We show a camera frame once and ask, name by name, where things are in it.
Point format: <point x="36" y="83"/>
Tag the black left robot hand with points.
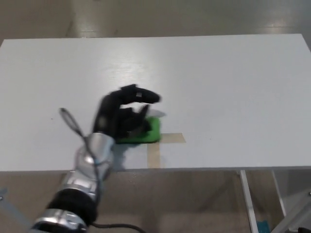
<point x="107" y="116"/>

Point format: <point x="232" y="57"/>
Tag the green whiteboard eraser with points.
<point x="153" y="131"/>

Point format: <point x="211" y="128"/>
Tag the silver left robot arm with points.
<point x="80" y="179"/>

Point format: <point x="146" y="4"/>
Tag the long beige masking tape strip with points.
<point x="154" y="155"/>

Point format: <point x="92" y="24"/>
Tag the short beige masking tape strip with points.
<point x="173" y="138"/>

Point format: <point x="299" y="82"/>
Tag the white metal table leg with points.
<point x="279" y="194"/>
<point x="248" y="204"/>

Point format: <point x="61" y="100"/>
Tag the teal floor marker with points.
<point x="264" y="227"/>

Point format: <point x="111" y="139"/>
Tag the grey metal frame bar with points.
<point x="295" y="208"/>
<point x="12" y="213"/>

